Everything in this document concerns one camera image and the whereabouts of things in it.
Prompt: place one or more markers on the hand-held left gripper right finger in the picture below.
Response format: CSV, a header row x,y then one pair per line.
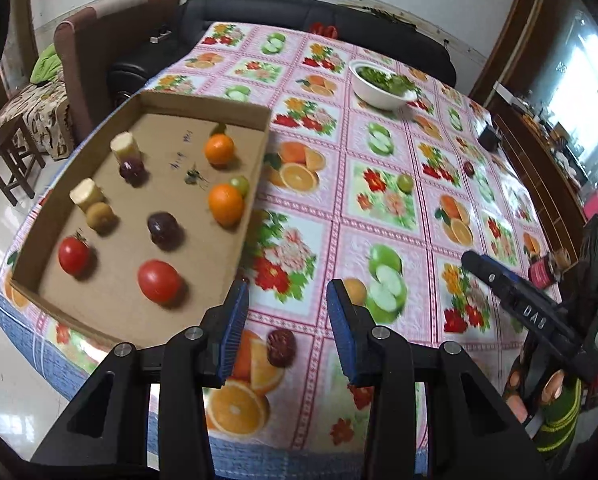
x,y
341,330

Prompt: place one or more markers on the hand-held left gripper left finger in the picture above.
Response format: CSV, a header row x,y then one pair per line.
x,y
234,325

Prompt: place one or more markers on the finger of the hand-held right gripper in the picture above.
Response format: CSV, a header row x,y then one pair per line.
x,y
486,272
529,287

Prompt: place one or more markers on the large red tomato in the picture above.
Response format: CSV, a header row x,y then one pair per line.
x,y
160,281

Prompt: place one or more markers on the orange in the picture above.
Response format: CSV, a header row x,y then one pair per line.
x,y
225,204
219,149

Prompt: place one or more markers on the shallow cardboard box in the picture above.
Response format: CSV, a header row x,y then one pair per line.
x,y
114,305

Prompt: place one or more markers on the dark grape stem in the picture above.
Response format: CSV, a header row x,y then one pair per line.
x,y
194,176

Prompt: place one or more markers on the brown kiwi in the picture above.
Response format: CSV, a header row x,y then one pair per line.
x,y
100,216

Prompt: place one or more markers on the small red tomato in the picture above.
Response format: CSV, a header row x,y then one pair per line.
x,y
74,256

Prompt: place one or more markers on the person's right hand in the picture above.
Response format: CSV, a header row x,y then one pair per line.
x,y
518,406

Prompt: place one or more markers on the small dark red jar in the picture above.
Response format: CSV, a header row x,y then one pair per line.
x,y
544,268

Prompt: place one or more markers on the small orange fruit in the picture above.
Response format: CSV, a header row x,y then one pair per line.
x,y
355,291

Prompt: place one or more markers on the dried red jujube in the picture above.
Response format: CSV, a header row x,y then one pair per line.
x,y
280,346

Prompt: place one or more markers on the fruit print pink tablecloth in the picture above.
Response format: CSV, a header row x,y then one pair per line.
x,y
419,240

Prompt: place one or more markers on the pink box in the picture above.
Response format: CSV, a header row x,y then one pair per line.
x,y
596,206

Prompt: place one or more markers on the small dark purple plum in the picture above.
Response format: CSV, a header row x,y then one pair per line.
x,y
469,167

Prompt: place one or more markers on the wooden sideboard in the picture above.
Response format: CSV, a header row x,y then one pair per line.
x,y
539,175

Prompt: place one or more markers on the small black device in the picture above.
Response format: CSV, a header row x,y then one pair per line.
x,y
489,136

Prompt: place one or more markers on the white bowl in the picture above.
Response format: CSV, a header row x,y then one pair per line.
x,y
379,97

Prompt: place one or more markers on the chopped green vegetables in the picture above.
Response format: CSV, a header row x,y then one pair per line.
x,y
386,78

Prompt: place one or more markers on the dark wooden stool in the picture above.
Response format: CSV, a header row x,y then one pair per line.
x,y
6,160

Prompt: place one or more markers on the red item on sofa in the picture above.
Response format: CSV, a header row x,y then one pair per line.
x,y
324,29

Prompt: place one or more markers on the floral seat cover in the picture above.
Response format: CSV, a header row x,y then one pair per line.
x,y
29,115

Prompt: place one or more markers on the small white device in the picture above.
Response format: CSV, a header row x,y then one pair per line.
x,y
160,36

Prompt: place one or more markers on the black leather sofa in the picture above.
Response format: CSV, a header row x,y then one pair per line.
x,y
259,10

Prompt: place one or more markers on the brown armchair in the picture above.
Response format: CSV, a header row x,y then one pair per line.
x,y
104,35

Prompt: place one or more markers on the green cushion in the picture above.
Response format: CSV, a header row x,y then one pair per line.
x,y
44,67

